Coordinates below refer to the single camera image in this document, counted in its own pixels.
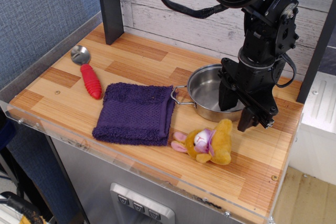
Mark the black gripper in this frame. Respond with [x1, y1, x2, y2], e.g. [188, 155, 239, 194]
[218, 58, 285, 132]

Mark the stainless steel pot bowl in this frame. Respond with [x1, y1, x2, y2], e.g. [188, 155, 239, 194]
[171, 64, 245, 122]

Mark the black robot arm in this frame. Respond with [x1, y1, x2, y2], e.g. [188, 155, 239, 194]
[217, 0, 299, 132]

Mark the purple folded towel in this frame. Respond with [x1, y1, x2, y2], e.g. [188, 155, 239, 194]
[92, 82, 175, 146]

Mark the yellow plush bunny toy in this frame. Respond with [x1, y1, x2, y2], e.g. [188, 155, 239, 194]
[171, 119, 233, 165]

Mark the white toy sink counter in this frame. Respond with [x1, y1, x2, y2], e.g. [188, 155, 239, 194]
[289, 72, 335, 185]

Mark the clear acrylic edge guard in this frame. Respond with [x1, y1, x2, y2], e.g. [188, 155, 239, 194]
[1, 97, 303, 223]

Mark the silver dispenser button panel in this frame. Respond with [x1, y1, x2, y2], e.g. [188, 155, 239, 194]
[110, 183, 175, 223]

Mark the stainless toy fridge cabinet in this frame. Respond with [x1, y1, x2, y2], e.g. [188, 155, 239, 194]
[51, 137, 247, 224]

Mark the yellow cloth item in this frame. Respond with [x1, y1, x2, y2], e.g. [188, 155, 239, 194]
[19, 215, 45, 224]

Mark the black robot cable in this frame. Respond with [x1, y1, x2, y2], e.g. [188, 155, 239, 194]
[148, 0, 297, 88]

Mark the dark right support post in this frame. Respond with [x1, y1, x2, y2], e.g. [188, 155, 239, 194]
[296, 0, 335, 104]

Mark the dark support post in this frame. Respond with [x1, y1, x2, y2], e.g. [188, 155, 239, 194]
[99, 0, 124, 45]
[296, 0, 335, 104]

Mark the red handled metal scoop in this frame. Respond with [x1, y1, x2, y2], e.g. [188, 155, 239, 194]
[70, 45, 102, 100]

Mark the dark left support post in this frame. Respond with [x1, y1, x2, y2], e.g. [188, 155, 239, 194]
[99, 0, 124, 45]

